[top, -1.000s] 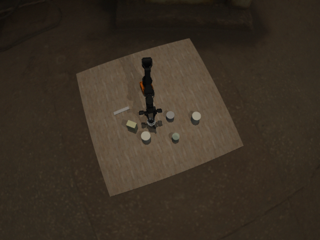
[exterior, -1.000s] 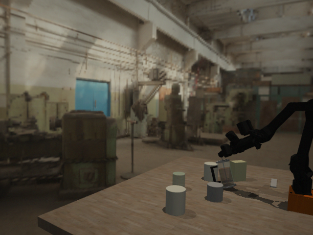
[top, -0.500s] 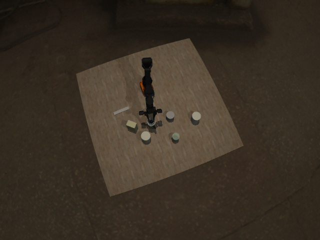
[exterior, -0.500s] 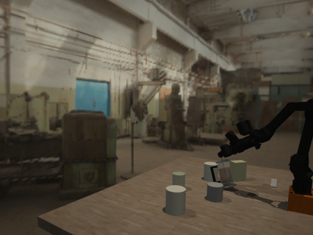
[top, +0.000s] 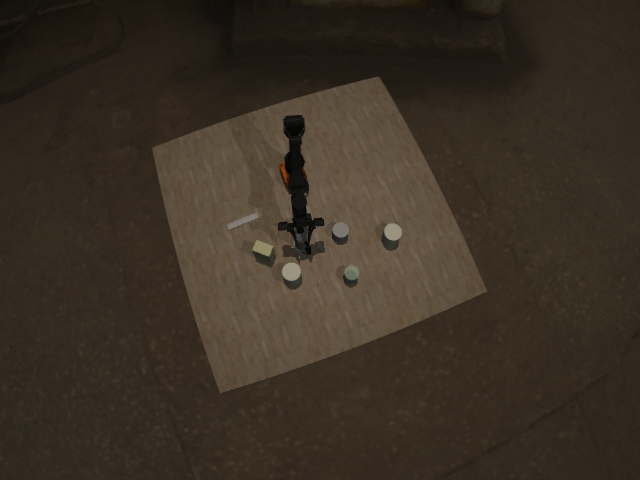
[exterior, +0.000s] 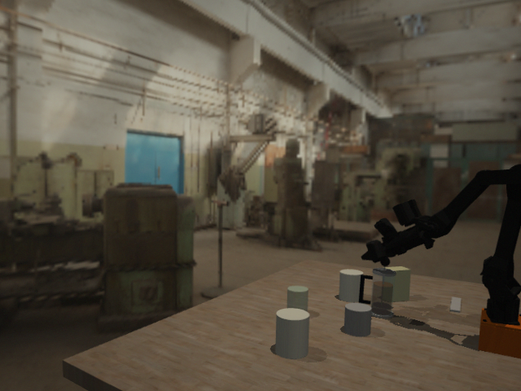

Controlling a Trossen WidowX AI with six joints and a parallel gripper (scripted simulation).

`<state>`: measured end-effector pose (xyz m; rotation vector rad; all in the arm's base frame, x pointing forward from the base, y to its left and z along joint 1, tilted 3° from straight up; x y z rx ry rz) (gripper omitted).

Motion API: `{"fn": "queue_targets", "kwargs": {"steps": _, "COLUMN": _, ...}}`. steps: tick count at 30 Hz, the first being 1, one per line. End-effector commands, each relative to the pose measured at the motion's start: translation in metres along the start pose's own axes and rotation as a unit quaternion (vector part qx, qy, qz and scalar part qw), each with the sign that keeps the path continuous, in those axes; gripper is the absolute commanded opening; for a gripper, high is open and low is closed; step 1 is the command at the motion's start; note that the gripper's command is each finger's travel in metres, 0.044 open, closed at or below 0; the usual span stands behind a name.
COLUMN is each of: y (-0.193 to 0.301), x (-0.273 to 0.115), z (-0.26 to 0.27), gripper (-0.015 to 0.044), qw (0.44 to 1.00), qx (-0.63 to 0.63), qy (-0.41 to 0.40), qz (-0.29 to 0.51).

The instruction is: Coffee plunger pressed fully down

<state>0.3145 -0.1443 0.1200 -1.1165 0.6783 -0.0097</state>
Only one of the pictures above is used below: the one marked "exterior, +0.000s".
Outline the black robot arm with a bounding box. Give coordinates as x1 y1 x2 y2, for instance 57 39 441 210
393 164 521 326

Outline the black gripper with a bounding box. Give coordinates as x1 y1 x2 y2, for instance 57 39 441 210
361 231 412 263

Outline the french press with plunger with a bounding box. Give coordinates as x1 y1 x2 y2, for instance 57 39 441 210
359 257 396 319

